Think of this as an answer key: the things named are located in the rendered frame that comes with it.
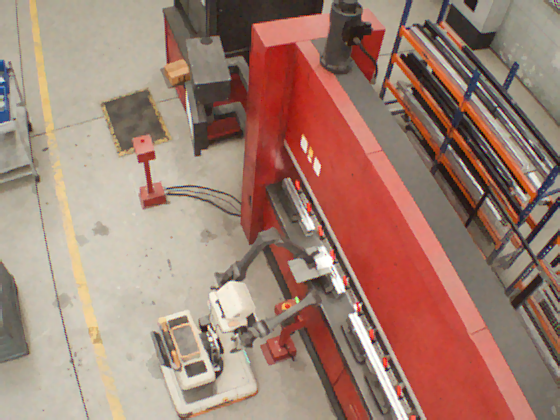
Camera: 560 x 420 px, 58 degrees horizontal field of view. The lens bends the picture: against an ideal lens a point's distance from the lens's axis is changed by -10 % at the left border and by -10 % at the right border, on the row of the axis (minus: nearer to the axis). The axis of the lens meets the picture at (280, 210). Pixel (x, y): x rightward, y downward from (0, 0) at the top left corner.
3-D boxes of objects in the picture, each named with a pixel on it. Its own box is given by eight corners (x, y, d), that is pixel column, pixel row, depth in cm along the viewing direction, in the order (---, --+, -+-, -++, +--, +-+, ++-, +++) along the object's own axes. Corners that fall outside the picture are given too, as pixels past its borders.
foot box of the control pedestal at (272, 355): (259, 345, 455) (260, 340, 445) (286, 336, 462) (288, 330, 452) (268, 366, 445) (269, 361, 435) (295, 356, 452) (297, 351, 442)
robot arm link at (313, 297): (314, 286, 332) (323, 300, 330) (314, 287, 345) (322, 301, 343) (251, 325, 330) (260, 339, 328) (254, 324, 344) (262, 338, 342)
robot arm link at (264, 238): (259, 226, 331) (265, 240, 325) (277, 227, 339) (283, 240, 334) (227, 269, 357) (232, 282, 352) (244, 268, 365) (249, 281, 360)
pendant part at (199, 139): (186, 114, 429) (184, 81, 400) (200, 112, 431) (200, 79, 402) (194, 157, 405) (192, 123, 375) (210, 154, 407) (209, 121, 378)
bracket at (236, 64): (211, 68, 406) (211, 61, 400) (242, 62, 413) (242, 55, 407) (227, 102, 386) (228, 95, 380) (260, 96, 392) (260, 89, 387)
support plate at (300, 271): (287, 262, 390) (287, 261, 389) (321, 251, 397) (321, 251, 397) (296, 283, 381) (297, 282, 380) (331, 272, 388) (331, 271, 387)
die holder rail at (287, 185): (281, 186, 442) (282, 179, 435) (288, 184, 444) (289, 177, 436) (306, 237, 417) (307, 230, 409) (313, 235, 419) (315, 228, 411)
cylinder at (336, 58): (314, 55, 321) (325, -9, 283) (351, 49, 328) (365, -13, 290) (338, 91, 305) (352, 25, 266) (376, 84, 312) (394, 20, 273)
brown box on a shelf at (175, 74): (160, 69, 496) (159, 59, 486) (186, 63, 503) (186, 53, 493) (167, 89, 481) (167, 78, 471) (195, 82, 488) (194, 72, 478)
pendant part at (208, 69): (188, 119, 445) (184, 38, 376) (217, 115, 450) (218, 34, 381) (197, 166, 418) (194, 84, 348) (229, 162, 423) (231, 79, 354)
